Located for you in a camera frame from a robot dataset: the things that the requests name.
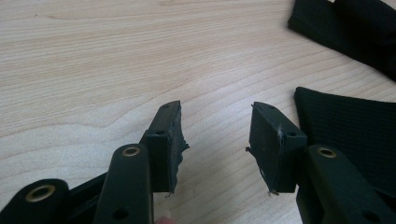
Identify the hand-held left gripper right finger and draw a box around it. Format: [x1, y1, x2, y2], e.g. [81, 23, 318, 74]
[245, 101, 308, 196]

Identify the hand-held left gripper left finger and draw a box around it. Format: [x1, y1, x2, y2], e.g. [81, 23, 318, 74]
[139, 100, 191, 195]

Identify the black knit cloth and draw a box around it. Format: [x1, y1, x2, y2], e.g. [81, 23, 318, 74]
[287, 0, 396, 82]
[293, 86, 396, 200]

